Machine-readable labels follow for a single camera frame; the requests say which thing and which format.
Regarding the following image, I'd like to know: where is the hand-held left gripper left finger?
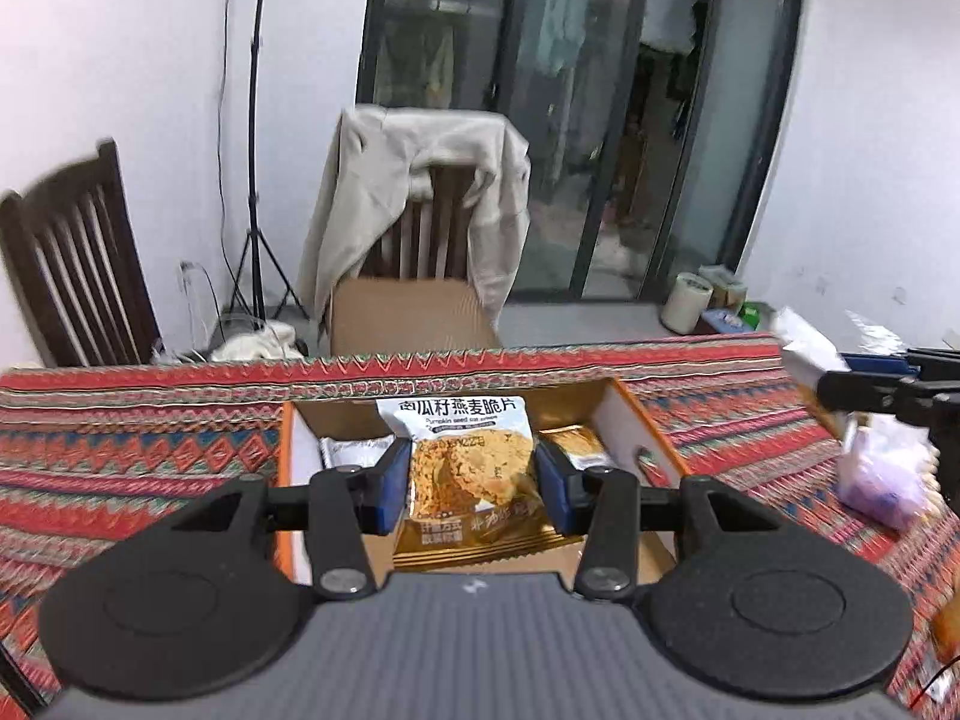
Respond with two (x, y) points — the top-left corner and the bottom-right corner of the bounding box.
(169, 436), (412, 602)

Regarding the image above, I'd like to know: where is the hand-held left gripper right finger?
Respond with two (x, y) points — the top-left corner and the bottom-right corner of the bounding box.
(532, 436), (792, 602)

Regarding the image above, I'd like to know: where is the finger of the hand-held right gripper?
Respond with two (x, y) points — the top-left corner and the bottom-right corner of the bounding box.
(816, 369), (960, 430)
(838, 347), (960, 382)

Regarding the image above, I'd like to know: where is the white and brown snack packet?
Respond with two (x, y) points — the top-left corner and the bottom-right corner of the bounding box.
(771, 306), (860, 440)

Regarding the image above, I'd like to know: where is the brown oat crisp packet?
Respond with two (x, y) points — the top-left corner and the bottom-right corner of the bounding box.
(375, 396), (571, 569)

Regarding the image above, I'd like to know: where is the orange-rimmed cardboard box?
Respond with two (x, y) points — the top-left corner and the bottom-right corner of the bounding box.
(274, 379), (691, 590)

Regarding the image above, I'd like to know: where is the clear crinkled plastic bag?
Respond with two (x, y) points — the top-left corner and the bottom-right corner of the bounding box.
(846, 309), (905, 355)

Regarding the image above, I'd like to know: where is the silver snack packet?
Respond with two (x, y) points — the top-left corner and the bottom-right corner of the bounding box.
(321, 435), (395, 472)

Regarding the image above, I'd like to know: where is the plastic bag with purple contents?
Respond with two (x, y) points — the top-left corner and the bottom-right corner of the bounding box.
(836, 416), (940, 533)

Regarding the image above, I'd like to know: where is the blue box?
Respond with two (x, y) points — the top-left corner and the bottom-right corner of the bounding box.
(694, 307), (751, 335)

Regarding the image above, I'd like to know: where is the beige storage box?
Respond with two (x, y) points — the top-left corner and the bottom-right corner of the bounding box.
(699, 264), (747, 312)

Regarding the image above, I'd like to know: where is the plain brown cardboard box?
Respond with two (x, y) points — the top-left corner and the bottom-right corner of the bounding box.
(328, 277), (502, 357)

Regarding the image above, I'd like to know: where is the white cylindrical bin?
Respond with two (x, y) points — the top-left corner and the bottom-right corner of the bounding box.
(662, 272), (715, 336)

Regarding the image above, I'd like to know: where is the white cloth heap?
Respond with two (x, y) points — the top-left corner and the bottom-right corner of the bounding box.
(210, 319), (308, 361)

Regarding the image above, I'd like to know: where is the patterned red tablecloth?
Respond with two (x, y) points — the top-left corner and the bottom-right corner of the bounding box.
(0, 334), (960, 720)

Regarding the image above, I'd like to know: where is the orange packet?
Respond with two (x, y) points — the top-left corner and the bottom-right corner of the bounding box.
(928, 598), (960, 657)

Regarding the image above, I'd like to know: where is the wooden chair with jacket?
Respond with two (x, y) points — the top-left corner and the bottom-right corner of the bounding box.
(358, 163), (485, 286)

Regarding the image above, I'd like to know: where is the sliding glass door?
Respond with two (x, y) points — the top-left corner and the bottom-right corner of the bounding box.
(358, 0), (805, 301)

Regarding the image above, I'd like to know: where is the beige jacket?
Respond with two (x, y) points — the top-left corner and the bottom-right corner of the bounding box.
(298, 106), (532, 323)

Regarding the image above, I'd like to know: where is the black tripod stand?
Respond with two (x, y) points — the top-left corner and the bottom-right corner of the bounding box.
(225, 0), (308, 323)

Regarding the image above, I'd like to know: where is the dark wooden chair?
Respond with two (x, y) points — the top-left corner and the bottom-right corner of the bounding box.
(0, 139), (162, 368)

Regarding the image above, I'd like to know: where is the thin red cable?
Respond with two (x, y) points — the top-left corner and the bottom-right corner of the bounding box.
(919, 652), (960, 706)

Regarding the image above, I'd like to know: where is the thin black wall cable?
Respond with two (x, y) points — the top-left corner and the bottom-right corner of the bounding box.
(214, 0), (242, 316)

